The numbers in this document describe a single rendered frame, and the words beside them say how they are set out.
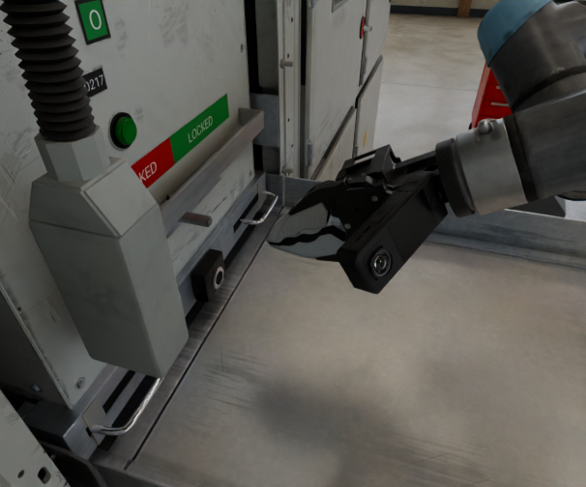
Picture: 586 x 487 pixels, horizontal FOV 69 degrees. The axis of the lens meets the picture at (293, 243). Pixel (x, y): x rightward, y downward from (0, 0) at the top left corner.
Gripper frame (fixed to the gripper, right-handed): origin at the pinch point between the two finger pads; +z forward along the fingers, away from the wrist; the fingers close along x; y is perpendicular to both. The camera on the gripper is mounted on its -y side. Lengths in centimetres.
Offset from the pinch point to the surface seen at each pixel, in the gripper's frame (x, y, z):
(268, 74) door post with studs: 12.6, 35.0, 7.9
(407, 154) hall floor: -95, 247, 44
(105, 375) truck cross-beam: -1.0, -15.3, 16.4
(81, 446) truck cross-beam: -4.2, -21.2, 17.7
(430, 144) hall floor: -102, 268, 32
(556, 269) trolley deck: -34, 28, -25
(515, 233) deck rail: -28.9, 32.4, -20.2
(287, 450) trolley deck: -17.5, -13.6, 3.8
